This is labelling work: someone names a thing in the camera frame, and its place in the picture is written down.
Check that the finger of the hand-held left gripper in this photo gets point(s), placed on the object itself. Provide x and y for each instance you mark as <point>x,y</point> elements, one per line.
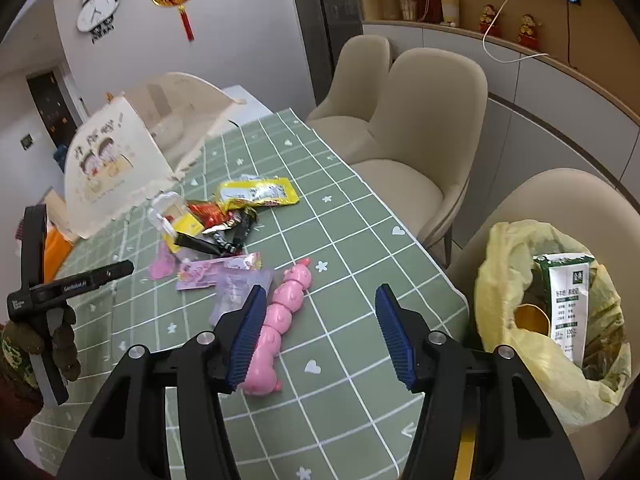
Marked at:
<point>112,274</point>

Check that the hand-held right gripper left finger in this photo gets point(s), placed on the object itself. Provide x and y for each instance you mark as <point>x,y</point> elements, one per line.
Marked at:
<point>245,345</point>

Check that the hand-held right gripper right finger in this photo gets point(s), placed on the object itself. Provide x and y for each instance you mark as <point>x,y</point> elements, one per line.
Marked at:
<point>397,345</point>

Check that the small pink wrapper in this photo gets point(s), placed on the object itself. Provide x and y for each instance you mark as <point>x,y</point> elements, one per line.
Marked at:
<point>162,265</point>

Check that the light purple wrapper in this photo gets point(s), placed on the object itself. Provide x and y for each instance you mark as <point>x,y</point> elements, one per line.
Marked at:
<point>235,295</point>

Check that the pink printed wrapper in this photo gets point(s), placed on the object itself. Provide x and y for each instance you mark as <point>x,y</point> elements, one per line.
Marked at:
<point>215,270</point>

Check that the black snack wrapper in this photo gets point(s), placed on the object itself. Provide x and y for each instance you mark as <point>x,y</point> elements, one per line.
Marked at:
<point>230,240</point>

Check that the red foil wrapper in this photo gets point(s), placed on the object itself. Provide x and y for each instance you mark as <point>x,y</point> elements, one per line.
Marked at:
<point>210,212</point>

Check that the yellow plastic bin bag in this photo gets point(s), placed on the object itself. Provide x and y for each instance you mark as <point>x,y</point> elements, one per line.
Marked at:
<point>505,270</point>

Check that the yellow snack packet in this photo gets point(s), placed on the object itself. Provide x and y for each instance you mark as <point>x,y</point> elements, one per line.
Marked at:
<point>257,192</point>

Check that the green snack bag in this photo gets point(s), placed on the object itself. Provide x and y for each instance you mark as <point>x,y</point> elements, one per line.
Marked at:
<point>567,300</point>

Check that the person's left forearm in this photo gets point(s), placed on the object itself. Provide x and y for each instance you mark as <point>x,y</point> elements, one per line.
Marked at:
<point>15,410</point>

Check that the person's left hand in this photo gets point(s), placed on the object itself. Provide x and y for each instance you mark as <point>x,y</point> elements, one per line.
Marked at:
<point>62,345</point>

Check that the orange tissue box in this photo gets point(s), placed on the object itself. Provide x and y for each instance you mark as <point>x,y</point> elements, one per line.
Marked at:
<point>57,255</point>

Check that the pink caterpillar toy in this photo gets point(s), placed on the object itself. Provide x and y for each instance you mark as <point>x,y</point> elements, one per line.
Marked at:
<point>285,305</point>

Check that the clear box with yellow toy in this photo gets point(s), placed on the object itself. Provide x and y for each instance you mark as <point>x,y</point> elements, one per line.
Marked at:
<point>172,217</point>

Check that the white printed food cover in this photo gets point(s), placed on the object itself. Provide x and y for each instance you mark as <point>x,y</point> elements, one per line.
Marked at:
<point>115,170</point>

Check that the green checkered tablecloth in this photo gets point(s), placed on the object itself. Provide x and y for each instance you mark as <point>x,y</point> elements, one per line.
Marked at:
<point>350,240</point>

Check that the dark brown door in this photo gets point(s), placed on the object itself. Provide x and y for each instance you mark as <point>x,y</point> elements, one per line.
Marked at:
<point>52,110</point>

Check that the beige dining chair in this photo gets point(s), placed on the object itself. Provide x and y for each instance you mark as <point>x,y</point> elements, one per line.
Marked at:
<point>550,200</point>
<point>425,135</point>
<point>355,80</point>

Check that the white sideboard cabinet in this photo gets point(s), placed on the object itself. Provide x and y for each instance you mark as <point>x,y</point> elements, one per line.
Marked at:
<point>525,105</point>

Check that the dark grey fridge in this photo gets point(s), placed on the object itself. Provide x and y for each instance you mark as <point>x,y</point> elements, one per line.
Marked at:
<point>325,35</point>

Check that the clear glass jar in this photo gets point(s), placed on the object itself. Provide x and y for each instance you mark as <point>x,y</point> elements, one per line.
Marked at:
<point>389,7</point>

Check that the small red figurine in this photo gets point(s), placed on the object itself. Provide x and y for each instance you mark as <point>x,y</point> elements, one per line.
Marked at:
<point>529,32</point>
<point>489,20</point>

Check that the white lidded cup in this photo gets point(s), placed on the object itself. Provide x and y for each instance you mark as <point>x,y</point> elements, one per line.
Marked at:
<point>449,9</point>

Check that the dark red gift bag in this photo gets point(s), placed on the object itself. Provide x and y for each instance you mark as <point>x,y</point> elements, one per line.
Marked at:
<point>429,2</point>

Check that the wall switch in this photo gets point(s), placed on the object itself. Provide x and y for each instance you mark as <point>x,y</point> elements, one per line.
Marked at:
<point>26,141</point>

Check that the panda wall clock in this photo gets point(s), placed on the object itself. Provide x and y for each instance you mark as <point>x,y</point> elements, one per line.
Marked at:
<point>97,10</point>

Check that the wooden wall shelf unit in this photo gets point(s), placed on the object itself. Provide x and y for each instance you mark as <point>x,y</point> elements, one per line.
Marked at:
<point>600,50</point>

